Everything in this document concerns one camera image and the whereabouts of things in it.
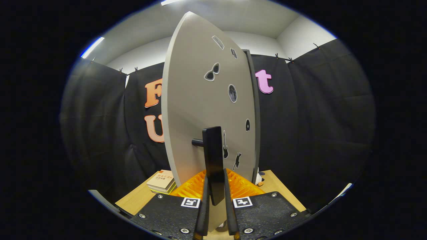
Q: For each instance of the grey shoe cabinet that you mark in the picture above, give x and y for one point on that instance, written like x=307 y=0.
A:
x=255 y=116

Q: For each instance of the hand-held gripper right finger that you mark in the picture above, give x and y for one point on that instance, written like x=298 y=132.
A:
x=230 y=216

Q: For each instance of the beige orange cover book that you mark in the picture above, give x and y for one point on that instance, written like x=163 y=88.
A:
x=161 y=180

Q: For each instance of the small white orange figurine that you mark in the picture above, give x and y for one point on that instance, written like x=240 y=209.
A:
x=259 y=180

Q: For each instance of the yellow edged book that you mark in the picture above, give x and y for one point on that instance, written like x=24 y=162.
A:
x=169 y=191

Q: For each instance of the ceiling light panel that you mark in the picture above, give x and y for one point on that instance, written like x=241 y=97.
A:
x=92 y=47
x=170 y=2

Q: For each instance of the row of black cloth clips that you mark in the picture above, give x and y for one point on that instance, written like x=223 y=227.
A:
x=276 y=56

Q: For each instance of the beige shoe cabinet door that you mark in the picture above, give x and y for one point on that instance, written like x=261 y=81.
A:
x=193 y=100

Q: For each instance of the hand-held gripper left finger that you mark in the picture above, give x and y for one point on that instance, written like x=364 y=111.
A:
x=202 y=213

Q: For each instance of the black backdrop cloth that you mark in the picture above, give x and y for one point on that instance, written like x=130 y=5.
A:
x=317 y=133

